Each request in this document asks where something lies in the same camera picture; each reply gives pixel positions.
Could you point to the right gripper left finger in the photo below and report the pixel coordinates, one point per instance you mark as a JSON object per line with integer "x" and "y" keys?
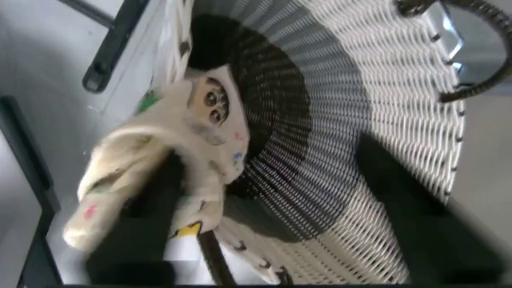
{"x": 136, "y": 248}

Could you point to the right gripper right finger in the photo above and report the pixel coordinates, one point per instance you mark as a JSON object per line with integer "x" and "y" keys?
{"x": 432, "y": 248}

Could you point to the cream printed garment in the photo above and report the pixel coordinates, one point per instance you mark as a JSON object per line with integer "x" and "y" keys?
{"x": 180, "y": 132}

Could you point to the white laundry basket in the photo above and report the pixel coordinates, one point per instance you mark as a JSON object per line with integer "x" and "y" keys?
{"x": 400, "y": 80}

